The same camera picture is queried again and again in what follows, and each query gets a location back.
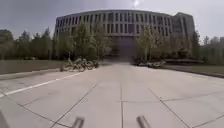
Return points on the group of parked bicycles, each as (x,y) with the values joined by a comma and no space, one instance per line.
(151,64)

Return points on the large curved grey building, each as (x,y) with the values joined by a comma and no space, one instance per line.
(123,25)

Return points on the row of trees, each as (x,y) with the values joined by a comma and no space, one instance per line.
(173,45)
(43,45)

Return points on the grey concrete slab pavement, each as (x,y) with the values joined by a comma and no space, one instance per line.
(116,90)

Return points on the robot's own part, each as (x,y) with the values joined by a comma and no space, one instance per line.
(78,122)
(143,122)

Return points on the row of parked bicycles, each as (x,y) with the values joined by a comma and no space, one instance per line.
(79,64)

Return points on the grass lawn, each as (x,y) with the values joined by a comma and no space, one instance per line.
(203,68)
(23,65)

